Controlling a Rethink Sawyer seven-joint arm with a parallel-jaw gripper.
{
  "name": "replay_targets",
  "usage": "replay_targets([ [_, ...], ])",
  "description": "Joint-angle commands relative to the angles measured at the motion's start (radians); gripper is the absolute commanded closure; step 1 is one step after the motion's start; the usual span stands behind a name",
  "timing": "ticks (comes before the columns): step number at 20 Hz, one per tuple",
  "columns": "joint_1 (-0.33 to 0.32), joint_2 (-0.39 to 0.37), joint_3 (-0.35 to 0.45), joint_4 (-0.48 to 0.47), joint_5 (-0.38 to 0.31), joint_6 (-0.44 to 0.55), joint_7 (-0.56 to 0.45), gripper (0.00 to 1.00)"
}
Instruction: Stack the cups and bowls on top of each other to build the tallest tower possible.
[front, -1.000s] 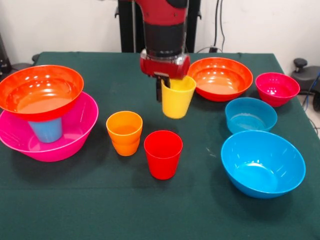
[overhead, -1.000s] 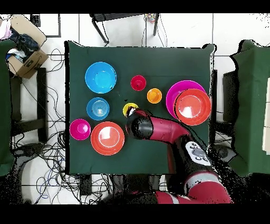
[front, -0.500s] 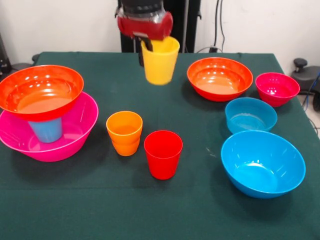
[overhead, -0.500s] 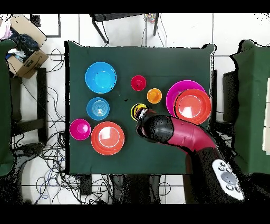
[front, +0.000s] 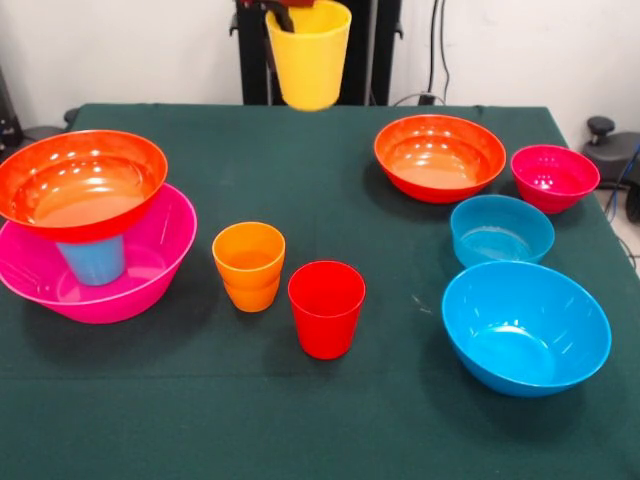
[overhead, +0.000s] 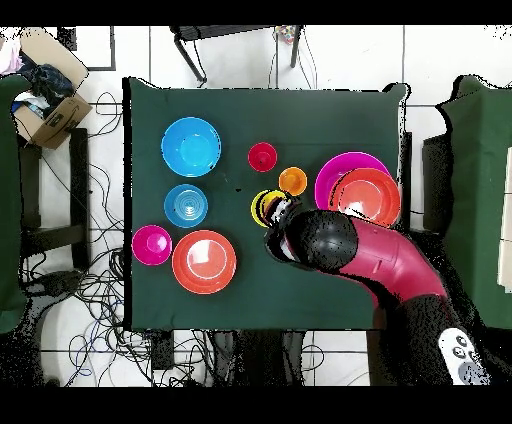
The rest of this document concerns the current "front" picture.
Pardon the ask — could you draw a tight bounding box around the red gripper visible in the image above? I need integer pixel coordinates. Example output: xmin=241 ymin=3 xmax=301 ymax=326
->
xmin=238 ymin=0 xmax=316 ymax=34

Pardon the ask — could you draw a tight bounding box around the yellow cup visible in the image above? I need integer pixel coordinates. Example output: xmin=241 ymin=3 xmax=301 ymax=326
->
xmin=264 ymin=0 xmax=353 ymax=112

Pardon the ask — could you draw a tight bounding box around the orange-red bowl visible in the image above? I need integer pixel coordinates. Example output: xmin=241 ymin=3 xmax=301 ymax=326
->
xmin=0 ymin=129 xmax=169 ymax=244
xmin=373 ymin=114 xmax=508 ymax=205

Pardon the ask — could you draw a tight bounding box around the blue cup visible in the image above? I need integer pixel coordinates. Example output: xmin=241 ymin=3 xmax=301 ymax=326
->
xmin=55 ymin=234 xmax=126 ymax=287

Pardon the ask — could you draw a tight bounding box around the orange cup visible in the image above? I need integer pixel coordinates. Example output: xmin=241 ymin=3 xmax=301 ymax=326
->
xmin=211 ymin=221 xmax=287 ymax=291
xmin=223 ymin=274 xmax=282 ymax=314

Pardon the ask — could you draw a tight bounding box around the large pink bowl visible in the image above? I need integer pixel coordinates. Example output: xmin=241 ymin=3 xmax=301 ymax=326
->
xmin=0 ymin=183 xmax=199 ymax=325

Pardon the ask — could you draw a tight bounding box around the small blue bowl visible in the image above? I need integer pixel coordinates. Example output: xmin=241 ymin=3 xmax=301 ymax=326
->
xmin=449 ymin=194 xmax=556 ymax=269

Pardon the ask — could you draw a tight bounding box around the red cup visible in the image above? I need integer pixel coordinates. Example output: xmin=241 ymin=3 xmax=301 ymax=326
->
xmin=287 ymin=260 xmax=367 ymax=361

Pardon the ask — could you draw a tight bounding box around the small magenta bowl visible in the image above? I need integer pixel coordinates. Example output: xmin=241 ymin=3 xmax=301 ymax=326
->
xmin=510 ymin=144 xmax=601 ymax=216

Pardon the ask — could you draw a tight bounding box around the large blue bowl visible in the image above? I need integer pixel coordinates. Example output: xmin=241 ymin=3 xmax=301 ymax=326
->
xmin=441 ymin=260 xmax=613 ymax=399

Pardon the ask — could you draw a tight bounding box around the dark green tablecloth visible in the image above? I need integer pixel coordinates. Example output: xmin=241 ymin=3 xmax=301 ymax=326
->
xmin=0 ymin=103 xmax=640 ymax=480

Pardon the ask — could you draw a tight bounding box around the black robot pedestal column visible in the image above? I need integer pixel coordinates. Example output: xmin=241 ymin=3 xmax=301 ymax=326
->
xmin=234 ymin=0 xmax=404 ymax=106

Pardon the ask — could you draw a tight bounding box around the black cable with adapter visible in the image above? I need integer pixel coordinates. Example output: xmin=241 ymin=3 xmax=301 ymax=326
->
xmin=394 ymin=0 xmax=454 ymax=107

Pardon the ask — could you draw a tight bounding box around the blue cable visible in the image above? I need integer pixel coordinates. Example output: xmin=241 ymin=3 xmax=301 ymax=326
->
xmin=603 ymin=142 xmax=640 ymax=224

